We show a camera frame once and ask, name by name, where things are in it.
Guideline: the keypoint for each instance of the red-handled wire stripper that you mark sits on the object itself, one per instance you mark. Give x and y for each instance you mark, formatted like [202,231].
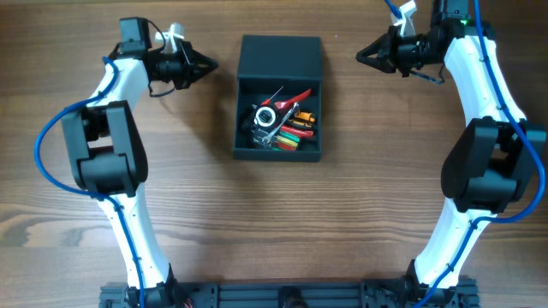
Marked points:
[289,127]

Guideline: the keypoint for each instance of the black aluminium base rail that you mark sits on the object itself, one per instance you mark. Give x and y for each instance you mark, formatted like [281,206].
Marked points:
[355,294]

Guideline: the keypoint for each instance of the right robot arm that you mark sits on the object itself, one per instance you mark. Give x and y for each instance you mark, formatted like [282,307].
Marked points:
[494,173]

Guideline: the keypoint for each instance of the clear pack of colourful screwdrivers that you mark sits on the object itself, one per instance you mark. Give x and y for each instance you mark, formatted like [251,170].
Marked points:
[278,142]

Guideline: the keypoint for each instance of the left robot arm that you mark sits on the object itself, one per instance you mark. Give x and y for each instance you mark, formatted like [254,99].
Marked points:
[108,160]

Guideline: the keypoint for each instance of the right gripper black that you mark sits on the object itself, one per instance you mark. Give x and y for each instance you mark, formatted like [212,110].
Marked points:
[390,51]

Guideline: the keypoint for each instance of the orange black long-nose pliers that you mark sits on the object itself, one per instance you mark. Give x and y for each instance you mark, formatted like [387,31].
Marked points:
[305,119]

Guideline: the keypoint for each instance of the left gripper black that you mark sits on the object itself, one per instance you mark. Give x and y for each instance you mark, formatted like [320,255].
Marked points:
[187,68]

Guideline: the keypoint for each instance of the dark green box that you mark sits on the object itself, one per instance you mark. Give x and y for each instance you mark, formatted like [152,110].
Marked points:
[267,63]

